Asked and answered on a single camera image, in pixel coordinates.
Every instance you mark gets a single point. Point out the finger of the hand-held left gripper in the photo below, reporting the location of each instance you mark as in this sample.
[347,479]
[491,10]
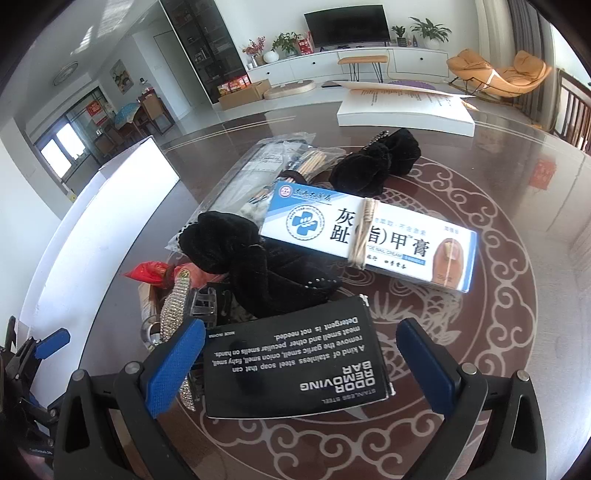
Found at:
[51,342]
[11,334]

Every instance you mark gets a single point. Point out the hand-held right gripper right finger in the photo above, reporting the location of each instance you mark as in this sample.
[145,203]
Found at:
[425,364]

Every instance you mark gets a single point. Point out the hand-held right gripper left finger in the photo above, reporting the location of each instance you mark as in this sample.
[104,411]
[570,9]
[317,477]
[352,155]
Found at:
[175,364]

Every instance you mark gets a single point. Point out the white board panel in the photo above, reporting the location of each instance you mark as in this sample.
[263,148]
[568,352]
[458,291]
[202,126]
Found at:
[92,240]

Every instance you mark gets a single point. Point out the black cardboard box white print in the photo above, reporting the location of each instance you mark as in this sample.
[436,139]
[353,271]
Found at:
[295,355]

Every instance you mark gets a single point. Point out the rhinestone hair clip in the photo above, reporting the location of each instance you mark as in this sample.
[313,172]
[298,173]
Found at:
[173,300]

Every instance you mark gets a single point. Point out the clear plastic hair claw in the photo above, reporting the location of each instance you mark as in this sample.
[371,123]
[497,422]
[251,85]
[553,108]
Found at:
[203,304]

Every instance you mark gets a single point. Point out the red packet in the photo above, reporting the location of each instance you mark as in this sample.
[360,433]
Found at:
[147,273]

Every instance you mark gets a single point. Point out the large black velvet hair bow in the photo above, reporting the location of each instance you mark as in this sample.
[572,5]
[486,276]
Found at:
[258,267]

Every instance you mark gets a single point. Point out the blue and white ointment box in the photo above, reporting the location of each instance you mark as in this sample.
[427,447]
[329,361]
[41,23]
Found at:
[318,221]

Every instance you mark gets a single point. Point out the clear plastic bag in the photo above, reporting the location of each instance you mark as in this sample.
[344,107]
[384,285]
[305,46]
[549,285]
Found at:
[231,194]

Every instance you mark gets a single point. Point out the small black velvet hair bow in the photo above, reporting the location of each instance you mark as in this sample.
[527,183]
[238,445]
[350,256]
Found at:
[369,161]

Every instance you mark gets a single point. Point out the cotton swab bundle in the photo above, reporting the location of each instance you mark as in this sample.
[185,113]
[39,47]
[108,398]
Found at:
[304,161]

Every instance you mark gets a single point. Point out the flat white box open lid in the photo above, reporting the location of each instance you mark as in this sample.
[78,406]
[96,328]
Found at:
[406,115]

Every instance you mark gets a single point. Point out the round ceiling lamp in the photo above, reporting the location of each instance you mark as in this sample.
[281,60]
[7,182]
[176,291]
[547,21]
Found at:
[64,74]

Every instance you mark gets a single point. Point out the purple floor mat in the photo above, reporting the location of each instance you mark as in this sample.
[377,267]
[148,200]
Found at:
[411,84]

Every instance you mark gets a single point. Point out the wooden dining chair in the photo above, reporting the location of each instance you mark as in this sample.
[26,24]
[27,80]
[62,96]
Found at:
[572,110]

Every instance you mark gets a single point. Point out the orange lounge chair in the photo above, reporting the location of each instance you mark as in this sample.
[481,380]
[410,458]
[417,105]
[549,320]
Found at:
[503,76]

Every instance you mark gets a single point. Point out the round beige cushion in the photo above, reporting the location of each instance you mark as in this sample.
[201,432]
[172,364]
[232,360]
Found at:
[288,87]

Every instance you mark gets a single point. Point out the white television cabinet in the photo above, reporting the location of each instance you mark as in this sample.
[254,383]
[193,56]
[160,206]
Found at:
[415,62]

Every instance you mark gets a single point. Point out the orange bench stool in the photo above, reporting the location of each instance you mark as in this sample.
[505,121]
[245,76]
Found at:
[362,60]

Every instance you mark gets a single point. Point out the black glass display cabinet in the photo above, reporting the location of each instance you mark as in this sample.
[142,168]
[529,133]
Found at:
[203,46]

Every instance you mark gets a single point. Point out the round white vase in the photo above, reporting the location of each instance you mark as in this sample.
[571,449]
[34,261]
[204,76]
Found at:
[271,57]

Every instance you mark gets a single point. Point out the red flower arrangement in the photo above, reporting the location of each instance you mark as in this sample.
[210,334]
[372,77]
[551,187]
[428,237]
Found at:
[255,48]

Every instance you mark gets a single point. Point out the small green potted plant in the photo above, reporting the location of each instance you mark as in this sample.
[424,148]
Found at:
[400,34]

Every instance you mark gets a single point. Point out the large green potted plant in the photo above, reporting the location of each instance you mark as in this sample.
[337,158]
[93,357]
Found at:
[429,30]

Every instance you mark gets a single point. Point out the bushy green potted plant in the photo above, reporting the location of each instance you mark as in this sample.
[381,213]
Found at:
[285,44]

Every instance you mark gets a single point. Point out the red gift box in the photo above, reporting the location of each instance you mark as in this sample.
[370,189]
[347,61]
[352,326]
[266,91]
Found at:
[305,45]

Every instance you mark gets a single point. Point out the black television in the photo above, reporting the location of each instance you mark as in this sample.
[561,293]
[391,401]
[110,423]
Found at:
[346,25]

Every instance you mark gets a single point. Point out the grey curtain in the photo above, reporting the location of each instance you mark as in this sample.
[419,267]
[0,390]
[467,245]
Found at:
[526,27]

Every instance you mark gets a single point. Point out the framed wall picture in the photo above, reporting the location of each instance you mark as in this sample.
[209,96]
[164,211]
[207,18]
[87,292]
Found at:
[122,76]

